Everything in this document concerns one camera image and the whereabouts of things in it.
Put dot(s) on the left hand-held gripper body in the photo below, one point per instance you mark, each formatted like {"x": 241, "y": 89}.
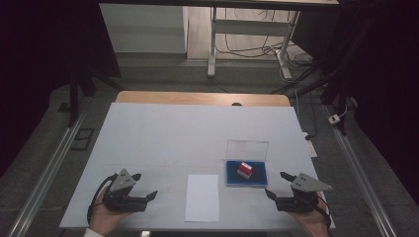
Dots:
{"x": 122, "y": 197}

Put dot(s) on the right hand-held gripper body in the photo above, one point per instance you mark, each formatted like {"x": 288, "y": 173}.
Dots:
{"x": 301, "y": 197}

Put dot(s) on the blue ink pad case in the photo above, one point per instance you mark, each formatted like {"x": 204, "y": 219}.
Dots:
{"x": 257, "y": 180}

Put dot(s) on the red and white stamp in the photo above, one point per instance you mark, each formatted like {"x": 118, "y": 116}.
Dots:
{"x": 244, "y": 170}

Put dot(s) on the person's right hand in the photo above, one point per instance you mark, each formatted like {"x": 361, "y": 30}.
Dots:
{"x": 313, "y": 223}

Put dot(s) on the person's left hand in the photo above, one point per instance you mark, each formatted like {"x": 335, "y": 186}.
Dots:
{"x": 105, "y": 220}

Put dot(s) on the white sleeve of left arm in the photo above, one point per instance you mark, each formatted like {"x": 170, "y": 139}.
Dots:
{"x": 93, "y": 233}

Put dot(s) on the white table cover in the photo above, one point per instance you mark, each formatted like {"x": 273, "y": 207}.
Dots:
{"x": 164, "y": 138}

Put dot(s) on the white paper sheet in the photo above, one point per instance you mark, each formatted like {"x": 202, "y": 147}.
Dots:
{"x": 202, "y": 200}

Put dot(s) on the white power strip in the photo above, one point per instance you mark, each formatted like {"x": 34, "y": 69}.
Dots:
{"x": 334, "y": 119}

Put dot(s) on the black metal stand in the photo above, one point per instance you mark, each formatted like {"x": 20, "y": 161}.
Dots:
{"x": 73, "y": 98}
{"x": 342, "y": 108}

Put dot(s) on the wooden table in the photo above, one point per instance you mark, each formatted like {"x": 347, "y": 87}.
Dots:
{"x": 197, "y": 98}

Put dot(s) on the black curtain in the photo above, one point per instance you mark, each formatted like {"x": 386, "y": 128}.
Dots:
{"x": 388, "y": 82}
{"x": 39, "y": 65}

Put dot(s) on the white cabinet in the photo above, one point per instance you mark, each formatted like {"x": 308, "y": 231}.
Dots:
{"x": 141, "y": 29}

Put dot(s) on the aluminium rail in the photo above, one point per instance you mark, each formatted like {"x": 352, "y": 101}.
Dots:
{"x": 46, "y": 174}
{"x": 359, "y": 171}

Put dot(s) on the black floor outlet frame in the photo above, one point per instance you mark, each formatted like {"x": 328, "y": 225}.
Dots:
{"x": 82, "y": 139}

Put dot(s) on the white desk frame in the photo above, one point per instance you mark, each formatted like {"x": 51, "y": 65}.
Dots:
{"x": 250, "y": 27}

